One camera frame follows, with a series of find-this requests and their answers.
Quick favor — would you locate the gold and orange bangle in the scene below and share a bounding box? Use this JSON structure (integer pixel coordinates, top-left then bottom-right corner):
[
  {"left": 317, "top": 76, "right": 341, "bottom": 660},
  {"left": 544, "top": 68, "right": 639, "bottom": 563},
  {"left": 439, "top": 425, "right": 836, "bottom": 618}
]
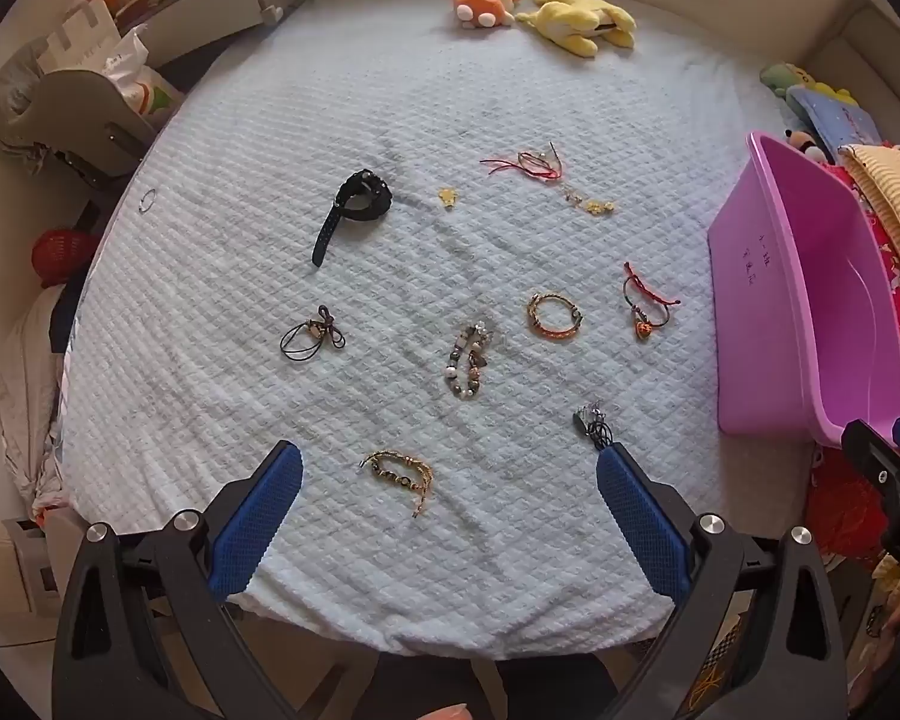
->
[{"left": 526, "top": 292, "right": 586, "bottom": 340}]

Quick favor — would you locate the yellow striped blanket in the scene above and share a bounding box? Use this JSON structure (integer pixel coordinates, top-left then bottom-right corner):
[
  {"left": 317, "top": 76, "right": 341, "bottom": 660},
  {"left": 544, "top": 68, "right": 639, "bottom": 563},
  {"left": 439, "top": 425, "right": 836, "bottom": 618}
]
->
[{"left": 840, "top": 142, "right": 900, "bottom": 271}]

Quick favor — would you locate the purple plastic tub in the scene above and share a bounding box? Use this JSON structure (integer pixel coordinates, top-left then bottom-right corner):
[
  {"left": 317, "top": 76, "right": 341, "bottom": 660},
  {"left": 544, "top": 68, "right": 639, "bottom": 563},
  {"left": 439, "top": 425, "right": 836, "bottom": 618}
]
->
[{"left": 706, "top": 131, "right": 900, "bottom": 447}]

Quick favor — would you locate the dark tassel charm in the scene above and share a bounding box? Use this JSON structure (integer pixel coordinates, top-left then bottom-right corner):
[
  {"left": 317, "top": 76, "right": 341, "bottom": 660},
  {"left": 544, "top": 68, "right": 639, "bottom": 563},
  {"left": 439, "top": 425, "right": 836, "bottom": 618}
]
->
[{"left": 572, "top": 401, "right": 617, "bottom": 452}]

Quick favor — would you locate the gold flower chain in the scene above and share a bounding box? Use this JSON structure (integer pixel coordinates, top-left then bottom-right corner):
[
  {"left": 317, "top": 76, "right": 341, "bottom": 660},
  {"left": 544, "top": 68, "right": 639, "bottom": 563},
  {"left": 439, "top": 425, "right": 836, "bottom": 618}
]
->
[{"left": 559, "top": 180, "right": 617, "bottom": 217}]

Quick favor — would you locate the orange and white plush toy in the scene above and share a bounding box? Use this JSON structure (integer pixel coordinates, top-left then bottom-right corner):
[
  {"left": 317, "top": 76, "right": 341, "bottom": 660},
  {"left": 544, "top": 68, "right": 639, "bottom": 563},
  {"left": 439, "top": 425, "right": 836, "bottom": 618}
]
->
[{"left": 447, "top": 0, "right": 522, "bottom": 29}]

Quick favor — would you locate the green plush toy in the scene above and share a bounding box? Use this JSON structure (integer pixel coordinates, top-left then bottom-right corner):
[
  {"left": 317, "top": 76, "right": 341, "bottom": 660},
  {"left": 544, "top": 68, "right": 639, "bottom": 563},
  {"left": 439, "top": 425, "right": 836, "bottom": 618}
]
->
[{"left": 760, "top": 62, "right": 818, "bottom": 100}]

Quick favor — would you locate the black wrist watch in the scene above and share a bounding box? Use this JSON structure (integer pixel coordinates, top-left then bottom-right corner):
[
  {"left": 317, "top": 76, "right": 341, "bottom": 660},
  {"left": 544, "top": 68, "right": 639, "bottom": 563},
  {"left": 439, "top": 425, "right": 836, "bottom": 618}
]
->
[{"left": 313, "top": 169, "right": 393, "bottom": 267}]

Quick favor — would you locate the thin red string bracelet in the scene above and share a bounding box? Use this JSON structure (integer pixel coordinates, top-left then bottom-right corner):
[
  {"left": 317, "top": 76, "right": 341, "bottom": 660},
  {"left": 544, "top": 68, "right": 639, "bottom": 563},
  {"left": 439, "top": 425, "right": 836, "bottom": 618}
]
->
[{"left": 480, "top": 142, "right": 563, "bottom": 182}]

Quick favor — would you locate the blue printed cushion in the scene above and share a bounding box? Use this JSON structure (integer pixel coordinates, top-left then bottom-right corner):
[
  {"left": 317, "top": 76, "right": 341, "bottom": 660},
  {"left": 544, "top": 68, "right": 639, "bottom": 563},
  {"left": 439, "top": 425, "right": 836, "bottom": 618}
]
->
[{"left": 784, "top": 84, "right": 882, "bottom": 147}]

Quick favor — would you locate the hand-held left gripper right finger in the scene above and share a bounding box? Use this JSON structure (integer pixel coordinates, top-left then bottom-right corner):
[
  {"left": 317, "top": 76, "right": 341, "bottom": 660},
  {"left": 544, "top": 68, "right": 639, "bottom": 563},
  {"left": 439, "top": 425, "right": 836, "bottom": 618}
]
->
[{"left": 594, "top": 442, "right": 848, "bottom": 720}]

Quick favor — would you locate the light blue quilted blanket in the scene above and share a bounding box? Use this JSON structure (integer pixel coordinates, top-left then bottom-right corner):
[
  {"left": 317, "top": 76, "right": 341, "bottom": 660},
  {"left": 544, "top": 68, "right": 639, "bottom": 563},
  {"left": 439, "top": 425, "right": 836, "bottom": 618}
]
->
[{"left": 58, "top": 0, "right": 818, "bottom": 657}]

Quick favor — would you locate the yellow plush toy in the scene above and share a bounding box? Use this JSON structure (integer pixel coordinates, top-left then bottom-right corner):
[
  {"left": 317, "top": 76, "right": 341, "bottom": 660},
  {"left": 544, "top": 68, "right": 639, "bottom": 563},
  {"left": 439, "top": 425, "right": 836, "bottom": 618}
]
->
[{"left": 516, "top": 0, "right": 638, "bottom": 59}]

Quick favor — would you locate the white plastic bag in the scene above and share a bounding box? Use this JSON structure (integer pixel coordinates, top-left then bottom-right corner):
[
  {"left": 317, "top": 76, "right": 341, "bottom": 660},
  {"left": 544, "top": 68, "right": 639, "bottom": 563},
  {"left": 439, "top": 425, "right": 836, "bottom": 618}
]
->
[{"left": 101, "top": 26, "right": 185, "bottom": 117}]

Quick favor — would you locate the red cord bracelet with charm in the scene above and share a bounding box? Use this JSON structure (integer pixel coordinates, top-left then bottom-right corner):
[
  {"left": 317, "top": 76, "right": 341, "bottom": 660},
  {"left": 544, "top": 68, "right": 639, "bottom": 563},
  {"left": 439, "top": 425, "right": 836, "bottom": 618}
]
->
[{"left": 621, "top": 262, "right": 682, "bottom": 342}]

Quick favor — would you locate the gold braided bracelet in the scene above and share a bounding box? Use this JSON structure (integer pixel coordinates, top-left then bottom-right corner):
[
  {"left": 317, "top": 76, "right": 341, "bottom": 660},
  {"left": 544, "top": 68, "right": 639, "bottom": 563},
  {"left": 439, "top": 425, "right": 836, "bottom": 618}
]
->
[{"left": 360, "top": 450, "right": 434, "bottom": 520}]

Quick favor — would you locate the grey chair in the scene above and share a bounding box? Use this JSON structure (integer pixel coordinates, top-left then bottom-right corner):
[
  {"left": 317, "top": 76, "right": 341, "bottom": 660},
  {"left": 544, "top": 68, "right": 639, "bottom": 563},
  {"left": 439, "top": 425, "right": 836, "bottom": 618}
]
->
[{"left": 0, "top": 37, "right": 158, "bottom": 188}]

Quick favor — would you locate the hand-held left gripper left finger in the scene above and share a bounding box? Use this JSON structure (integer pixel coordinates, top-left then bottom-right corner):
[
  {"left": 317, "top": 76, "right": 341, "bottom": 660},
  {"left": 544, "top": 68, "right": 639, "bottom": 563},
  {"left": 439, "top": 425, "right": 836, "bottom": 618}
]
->
[{"left": 51, "top": 441, "right": 305, "bottom": 720}]

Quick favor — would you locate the mixed bead bracelet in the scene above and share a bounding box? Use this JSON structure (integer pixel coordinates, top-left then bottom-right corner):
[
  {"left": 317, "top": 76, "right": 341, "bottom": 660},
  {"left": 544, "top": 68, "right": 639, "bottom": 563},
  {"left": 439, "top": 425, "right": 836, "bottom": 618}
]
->
[{"left": 442, "top": 321, "right": 494, "bottom": 400}]

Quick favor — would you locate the red basket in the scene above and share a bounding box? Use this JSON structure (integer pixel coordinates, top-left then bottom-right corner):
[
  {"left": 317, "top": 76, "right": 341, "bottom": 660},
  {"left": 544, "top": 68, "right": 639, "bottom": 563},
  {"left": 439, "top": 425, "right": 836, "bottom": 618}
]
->
[{"left": 31, "top": 229, "right": 102, "bottom": 287}]

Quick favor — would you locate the white paper bag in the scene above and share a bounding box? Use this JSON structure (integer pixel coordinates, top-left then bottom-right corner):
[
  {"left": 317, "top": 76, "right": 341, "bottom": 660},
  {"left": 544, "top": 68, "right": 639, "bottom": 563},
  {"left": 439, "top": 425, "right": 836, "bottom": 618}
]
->
[{"left": 36, "top": 0, "right": 117, "bottom": 76}]

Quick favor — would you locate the white storage box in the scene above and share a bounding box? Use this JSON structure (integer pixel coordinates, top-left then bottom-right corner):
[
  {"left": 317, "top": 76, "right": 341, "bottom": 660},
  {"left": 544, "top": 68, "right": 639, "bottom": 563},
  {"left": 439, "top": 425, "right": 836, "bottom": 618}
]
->
[{"left": 0, "top": 517, "right": 68, "bottom": 616}]

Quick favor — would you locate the black cord bracelet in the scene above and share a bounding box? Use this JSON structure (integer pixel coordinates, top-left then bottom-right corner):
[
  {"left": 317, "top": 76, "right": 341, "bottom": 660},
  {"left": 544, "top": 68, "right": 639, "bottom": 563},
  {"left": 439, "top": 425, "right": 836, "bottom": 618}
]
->
[{"left": 280, "top": 305, "right": 347, "bottom": 361}]

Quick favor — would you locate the white crumpled sheet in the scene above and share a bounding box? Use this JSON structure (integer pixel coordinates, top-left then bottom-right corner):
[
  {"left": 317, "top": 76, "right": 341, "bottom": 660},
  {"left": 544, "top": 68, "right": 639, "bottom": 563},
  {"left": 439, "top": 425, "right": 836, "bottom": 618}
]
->
[{"left": 0, "top": 289, "right": 76, "bottom": 533}]

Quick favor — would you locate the grey cabinet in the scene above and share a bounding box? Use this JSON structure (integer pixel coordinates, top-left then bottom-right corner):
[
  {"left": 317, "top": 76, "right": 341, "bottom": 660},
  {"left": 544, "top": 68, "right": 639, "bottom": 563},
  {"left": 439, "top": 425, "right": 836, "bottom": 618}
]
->
[{"left": 116, "top": 0, "right": 286, "bottom": 68}]

